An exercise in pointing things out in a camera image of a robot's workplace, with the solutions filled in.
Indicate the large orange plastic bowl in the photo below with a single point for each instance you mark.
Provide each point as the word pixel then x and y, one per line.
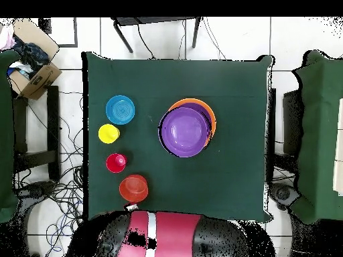
pixel 211 112

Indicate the black metal frame table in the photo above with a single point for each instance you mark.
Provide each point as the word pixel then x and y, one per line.
pixel 155 21

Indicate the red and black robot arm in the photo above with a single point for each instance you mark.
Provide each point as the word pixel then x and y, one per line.
pixel 174 235

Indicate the pile of clothes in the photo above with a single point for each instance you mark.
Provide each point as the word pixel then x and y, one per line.
pixel 32 56

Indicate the green cloth covered table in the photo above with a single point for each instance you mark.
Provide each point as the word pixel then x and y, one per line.
pixel 6 133
pixel 321 133

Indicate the yellow plastic cup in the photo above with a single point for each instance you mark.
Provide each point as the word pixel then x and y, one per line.
pixel 108 133

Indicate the cardboard box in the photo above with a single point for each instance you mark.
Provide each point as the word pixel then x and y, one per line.
pixel 40 80

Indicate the small red-orange plastic bowl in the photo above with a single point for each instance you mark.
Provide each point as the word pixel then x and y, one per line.
pixel 133 188

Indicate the blue plastic bowl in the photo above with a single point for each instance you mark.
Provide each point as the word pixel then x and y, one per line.
pixel 120 109

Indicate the grey round floor foot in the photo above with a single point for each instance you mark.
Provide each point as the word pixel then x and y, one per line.
pixel 284 194

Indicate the black floor frame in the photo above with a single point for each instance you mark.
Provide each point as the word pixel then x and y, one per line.
pixel 44 25

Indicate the red plastic cup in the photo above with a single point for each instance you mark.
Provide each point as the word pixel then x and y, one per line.
pixel 115 163

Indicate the black stand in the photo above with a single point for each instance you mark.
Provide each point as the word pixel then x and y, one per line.
pixel 292 120

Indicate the dark green tablecloth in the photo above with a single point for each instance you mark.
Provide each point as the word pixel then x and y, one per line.
pixel 174 77

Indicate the black floor device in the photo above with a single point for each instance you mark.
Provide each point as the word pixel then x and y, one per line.
pixel 40 188

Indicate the white panel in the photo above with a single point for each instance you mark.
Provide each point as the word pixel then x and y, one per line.
pixel 339 174

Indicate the purple plastic bowl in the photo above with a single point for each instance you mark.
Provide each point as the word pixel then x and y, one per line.
pixel 183 131
pixel 205 108

